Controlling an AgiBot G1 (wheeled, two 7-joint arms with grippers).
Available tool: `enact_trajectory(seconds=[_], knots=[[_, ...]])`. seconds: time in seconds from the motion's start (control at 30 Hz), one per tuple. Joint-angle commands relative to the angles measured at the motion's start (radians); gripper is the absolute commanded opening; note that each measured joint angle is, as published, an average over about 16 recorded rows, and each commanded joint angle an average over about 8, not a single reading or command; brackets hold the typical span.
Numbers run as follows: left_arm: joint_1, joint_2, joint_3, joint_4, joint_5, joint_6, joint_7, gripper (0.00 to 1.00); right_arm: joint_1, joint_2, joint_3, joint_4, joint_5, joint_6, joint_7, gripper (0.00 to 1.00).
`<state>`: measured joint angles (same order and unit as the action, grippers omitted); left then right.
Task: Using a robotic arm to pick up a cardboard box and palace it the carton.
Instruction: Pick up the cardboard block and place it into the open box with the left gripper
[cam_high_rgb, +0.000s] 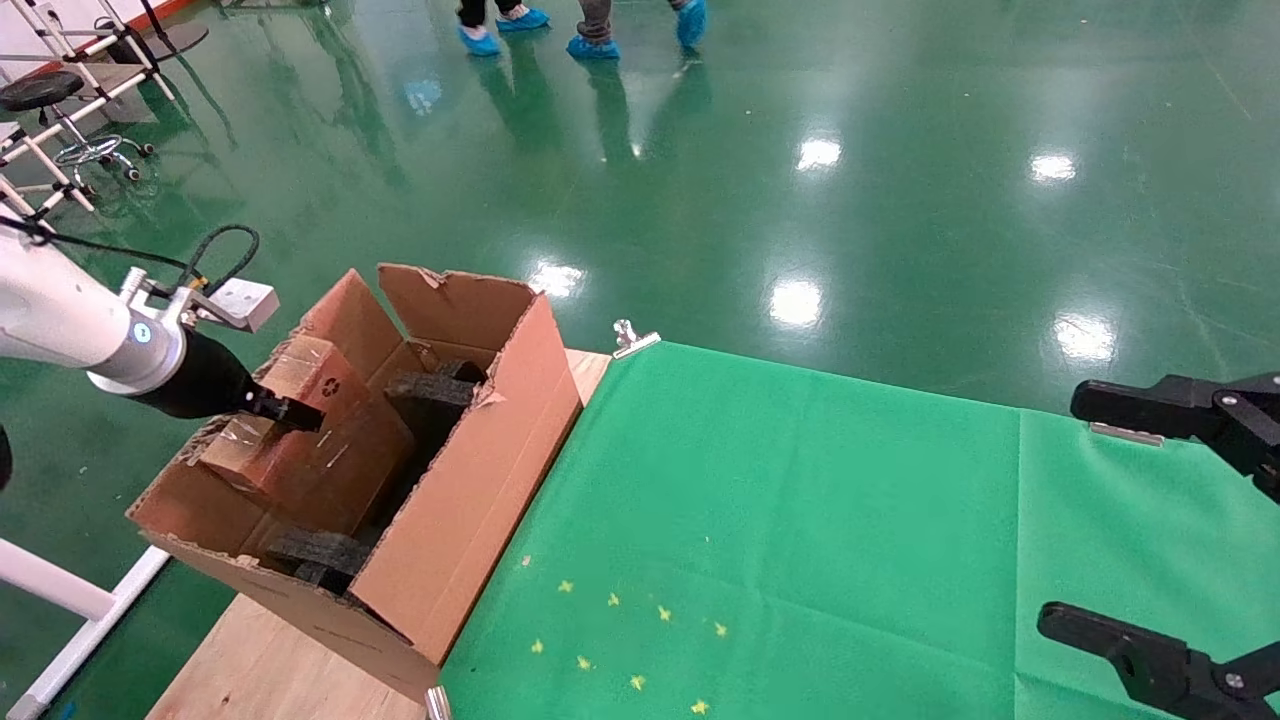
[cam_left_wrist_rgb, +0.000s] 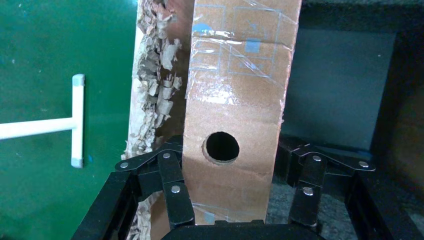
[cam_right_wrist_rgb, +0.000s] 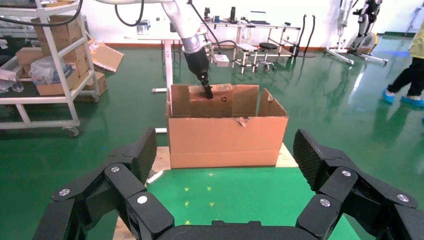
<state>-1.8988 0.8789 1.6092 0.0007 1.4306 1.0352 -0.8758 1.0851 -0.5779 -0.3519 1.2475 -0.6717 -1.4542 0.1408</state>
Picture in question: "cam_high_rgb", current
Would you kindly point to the white pipe rack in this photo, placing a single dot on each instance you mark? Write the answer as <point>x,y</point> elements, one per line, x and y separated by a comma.
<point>135,45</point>

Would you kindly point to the silver binder clip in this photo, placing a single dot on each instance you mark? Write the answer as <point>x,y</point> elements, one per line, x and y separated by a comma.
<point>635,340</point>

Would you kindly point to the blue shoe cover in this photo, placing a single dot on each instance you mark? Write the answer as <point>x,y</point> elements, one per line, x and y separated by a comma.
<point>692,22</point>
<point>593,48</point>
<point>480,42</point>
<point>525,18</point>

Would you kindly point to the black round stool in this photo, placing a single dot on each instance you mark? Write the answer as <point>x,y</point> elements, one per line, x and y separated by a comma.
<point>40,92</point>

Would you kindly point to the flat silver cloth clip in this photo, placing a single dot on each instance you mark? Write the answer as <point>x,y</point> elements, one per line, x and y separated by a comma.
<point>1125,434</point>

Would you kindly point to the green table cloth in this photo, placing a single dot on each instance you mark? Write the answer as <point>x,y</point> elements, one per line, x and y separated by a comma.
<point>800,540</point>

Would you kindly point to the small metal edge clip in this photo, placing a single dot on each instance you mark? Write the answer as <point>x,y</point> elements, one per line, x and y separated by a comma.
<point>438,703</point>

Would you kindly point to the large open cardboard carton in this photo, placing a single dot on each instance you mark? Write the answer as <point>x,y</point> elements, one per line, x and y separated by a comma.
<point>480,500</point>

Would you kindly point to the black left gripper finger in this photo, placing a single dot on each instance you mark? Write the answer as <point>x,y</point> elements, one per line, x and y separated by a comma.
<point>290,412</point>

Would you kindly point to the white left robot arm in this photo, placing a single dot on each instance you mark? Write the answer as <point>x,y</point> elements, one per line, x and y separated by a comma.
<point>50,310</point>

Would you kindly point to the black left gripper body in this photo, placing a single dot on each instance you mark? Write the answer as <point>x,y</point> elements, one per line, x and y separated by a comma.
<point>200,385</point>

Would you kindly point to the black foam insert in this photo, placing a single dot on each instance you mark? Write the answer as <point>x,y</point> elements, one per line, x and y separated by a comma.
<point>440,392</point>
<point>320,555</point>

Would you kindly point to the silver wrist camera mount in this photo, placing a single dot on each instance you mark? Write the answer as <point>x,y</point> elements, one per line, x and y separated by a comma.
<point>245,303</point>

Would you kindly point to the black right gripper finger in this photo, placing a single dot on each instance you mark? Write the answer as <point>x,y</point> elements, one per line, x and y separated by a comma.
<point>1150,410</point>
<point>1150,660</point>

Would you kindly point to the small taped cardboard box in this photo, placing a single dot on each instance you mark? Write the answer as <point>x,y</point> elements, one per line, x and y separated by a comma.
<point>320,460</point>

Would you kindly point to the white table leg frame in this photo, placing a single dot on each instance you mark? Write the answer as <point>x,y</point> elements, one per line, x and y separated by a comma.
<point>60,590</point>

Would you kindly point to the black round stand base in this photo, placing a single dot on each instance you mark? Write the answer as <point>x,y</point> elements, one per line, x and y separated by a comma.
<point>180,38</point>

